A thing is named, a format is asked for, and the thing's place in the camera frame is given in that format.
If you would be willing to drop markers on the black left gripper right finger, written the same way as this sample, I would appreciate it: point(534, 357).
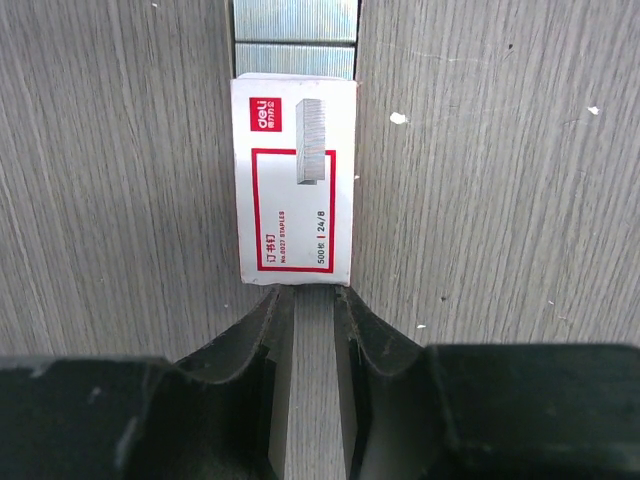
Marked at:
point(482, 411)

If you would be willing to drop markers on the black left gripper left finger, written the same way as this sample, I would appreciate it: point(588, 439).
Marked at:
point(219, 413)

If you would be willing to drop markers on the red white staple box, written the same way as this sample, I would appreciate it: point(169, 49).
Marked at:
point(293, 107)

